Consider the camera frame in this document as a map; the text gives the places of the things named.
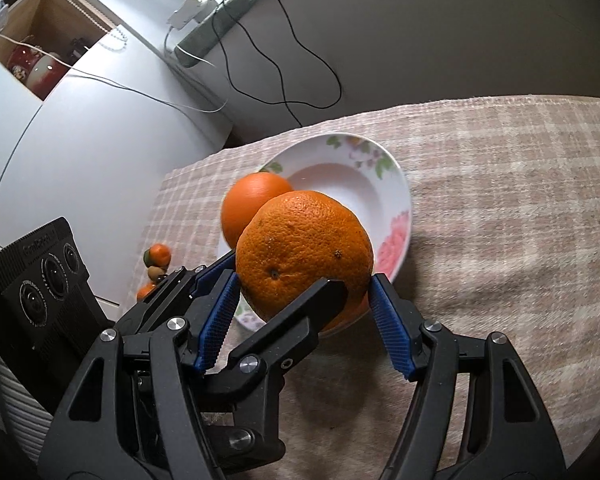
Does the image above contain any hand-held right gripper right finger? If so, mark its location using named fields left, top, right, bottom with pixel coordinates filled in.
left=369, top=272, right=568, bottom=480

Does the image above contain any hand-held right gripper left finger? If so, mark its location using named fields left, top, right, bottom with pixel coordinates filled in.
left=32, top=270, right=242, bottom=480

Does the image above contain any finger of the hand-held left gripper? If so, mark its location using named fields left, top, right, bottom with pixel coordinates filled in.
left=117, top=249, right=238, bottom=336
left=200, top=277, right=351, bottom=468

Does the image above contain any tangerine with green leaf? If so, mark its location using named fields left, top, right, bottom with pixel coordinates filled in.
left=143, top=243, right=173, bottom=268

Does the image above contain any large bumpy orange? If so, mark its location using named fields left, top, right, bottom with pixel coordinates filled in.
left=235, top=191, right=375, bottom=332

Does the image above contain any white floral plate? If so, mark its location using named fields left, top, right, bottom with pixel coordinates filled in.
left=216, top=133, right=414, bottom=337

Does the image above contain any smooth round orange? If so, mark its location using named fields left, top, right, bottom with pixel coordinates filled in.
left=220, top=172, right=295, bottom=248

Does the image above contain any beige plaid blanket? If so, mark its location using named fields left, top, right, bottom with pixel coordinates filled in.
left=130, top=94, right=600, bottom=480

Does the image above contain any white cabinet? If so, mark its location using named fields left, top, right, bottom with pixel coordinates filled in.
left=0, top=0, right=236, bottom=308

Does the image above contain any white and red jar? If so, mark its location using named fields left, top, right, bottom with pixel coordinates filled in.
left=26, top=52, right=70, bottom=101

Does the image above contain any red ceramic jar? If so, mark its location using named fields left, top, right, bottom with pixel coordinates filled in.
left=6, top=42, right=43, bottom=78

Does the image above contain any dark small jar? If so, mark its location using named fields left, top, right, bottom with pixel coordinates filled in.
left=69, top=37, right=92, bottom=63

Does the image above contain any green cloth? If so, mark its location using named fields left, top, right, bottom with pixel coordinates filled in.
left=180, top=0, right=313, bottom=68

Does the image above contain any white power strip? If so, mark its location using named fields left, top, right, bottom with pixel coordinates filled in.
left=167, top=0, right=226, bottom=26

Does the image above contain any long white cable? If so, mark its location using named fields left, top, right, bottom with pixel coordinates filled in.
left=0, top=30, right=228, bottom=113

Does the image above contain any black cable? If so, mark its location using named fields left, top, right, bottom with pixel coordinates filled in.
left=232, top=15, right=303, bottom=128
left=215, top=0, right=343, bottom=111

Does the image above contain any white bead string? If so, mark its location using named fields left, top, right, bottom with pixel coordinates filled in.
left=42, top=0, right=131, bottom=53

